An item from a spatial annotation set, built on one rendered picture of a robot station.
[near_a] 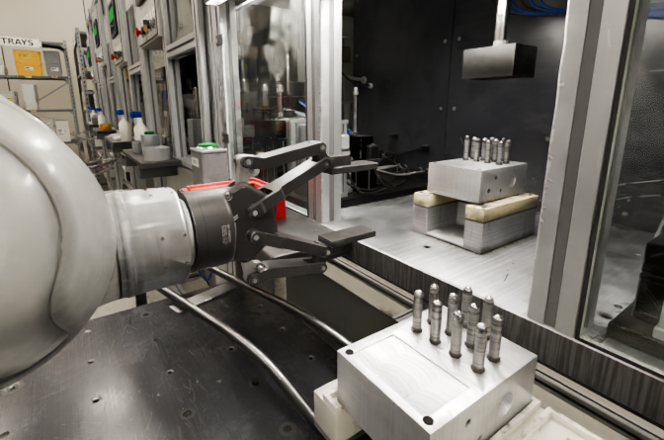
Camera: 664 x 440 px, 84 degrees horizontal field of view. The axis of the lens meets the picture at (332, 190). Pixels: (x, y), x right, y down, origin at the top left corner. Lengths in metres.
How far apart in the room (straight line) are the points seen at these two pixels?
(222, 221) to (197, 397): 0.39
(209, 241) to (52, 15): 7.69
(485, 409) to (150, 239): 0.27
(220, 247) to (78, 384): 0.49
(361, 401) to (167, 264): 0.19
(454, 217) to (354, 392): 0.43
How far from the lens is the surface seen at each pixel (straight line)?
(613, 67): 0.38
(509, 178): 0.63
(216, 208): 0.35
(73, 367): 0.83
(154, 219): 0.33
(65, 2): 8.02
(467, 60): 0.66
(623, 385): 0.43
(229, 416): 0.65
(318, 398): 0.36
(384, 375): 0.30
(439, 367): 0.32
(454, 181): 0.60
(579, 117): 0.38
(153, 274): 0.34
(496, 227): 0.60
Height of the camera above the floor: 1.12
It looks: 13 degrees down
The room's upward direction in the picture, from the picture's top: straight up
